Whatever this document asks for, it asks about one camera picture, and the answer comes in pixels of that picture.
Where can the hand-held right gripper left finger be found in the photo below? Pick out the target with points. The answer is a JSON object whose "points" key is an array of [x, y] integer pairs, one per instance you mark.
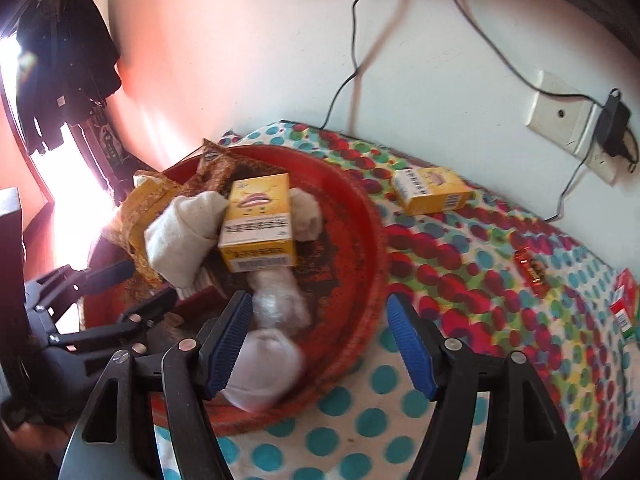
{"points": [[230, 345]]}

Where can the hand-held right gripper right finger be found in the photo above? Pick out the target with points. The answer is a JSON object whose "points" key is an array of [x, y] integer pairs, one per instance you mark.
{"points": [[410, 345]]}

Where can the black power adapter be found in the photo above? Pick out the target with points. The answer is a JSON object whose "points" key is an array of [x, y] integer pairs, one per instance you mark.
{"points": [[612, 122]]}

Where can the golden patterned packet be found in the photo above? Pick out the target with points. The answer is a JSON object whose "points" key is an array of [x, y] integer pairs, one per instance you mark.
{"points": [[145, 200]]}

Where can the white wall socket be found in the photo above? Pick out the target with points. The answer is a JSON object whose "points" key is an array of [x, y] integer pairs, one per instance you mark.
{"points": [[555, 110], [602, 167]]}

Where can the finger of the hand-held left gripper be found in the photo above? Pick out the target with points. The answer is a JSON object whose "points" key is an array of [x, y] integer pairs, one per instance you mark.
{"points": [[107, 274], [150, 310]]}

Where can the white plastic-wrapped bundle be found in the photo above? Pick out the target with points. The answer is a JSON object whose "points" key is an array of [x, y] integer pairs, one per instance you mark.
{"points": [[270, 370]]}

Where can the black furniture panel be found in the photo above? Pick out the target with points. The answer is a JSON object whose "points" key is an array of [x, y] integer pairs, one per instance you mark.
{"points": [[10, 260]]}

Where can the polka dot blanket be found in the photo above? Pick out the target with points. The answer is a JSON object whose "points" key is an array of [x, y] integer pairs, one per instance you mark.
{"points": [[500, 335]]}

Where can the dark hanging clothes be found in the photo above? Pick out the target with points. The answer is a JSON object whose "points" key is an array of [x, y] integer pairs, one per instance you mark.
{"points": [[70, 70]]}

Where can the small red packet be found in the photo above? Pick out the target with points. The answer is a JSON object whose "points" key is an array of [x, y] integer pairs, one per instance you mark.
{"points": [[532, 269]]}

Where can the red round tray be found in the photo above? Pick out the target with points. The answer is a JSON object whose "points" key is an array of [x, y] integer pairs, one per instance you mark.
{"points": [[350, 240]]}

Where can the yellow cardboard box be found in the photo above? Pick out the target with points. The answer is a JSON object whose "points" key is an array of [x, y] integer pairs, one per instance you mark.
{"points": [[425, 195], [260, 230]]}

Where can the red green cardboard box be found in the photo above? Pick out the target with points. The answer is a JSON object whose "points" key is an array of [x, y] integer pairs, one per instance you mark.
{"points": [[627, 300]]}

